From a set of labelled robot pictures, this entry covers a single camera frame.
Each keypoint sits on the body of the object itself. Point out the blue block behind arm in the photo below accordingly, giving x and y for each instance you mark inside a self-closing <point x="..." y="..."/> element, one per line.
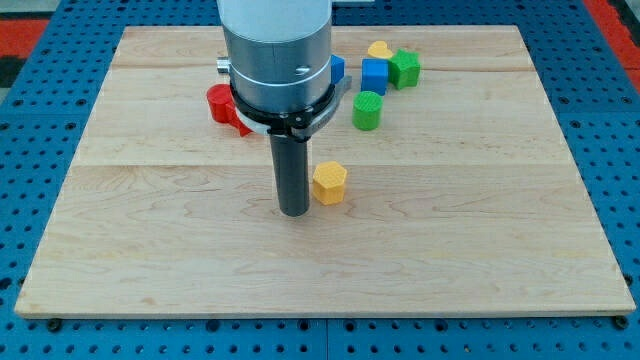
<point x="337" y="69"/>

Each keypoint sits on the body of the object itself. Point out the blue cube block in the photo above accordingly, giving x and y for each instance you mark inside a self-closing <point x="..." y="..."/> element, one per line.
<point x="374" y="75"/>

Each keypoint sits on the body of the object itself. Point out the green star block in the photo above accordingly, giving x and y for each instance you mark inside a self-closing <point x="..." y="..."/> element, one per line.
<point x="404" y="69"/>

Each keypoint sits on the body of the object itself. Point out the black and white mounting flange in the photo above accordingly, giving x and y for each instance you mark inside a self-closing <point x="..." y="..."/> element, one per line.
<point x="299" y="125"/>

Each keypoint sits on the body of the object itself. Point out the light wooden board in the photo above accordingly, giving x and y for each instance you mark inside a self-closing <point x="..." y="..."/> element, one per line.
<point x="464" y="202"/>

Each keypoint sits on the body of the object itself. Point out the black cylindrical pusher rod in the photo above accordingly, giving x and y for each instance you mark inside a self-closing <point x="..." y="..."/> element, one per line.
<point x="290" y="161"/>

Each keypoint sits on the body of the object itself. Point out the red cylinder block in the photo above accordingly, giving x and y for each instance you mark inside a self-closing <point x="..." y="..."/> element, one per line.
<point x="219" y="97"/>

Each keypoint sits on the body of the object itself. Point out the green cylinder block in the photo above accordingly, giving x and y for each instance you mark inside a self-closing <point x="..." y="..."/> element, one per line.
<point x="367" y="107"/>

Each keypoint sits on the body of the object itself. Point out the yellow hexagon block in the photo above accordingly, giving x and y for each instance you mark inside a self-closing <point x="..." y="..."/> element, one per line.
<point x="329" y="183"/>

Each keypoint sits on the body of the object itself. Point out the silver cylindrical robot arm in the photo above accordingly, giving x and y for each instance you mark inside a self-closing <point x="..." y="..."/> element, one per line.
<point x="279" y="63"/>

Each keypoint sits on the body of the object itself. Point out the yellow heart block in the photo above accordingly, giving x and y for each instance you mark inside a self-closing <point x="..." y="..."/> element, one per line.
<point x="379" y="50"/>

